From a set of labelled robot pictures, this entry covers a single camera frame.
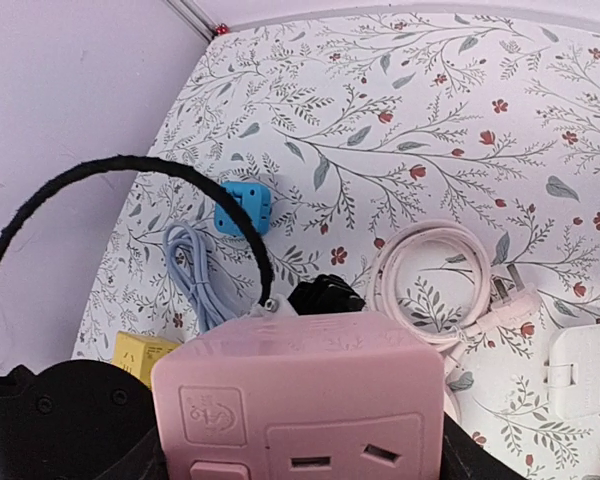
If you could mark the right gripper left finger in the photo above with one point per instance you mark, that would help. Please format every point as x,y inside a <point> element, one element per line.
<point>145,461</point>

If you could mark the yellow cube socket adapter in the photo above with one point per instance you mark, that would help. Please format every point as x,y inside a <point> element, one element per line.
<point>137,354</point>

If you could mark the pink cube socket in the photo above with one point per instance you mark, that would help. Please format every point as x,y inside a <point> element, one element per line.
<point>341,396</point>

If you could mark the white cube plug adapter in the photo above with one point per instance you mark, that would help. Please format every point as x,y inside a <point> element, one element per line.
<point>573,372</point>

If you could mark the left aluminium frame post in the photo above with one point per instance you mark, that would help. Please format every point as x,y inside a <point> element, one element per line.
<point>194,17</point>

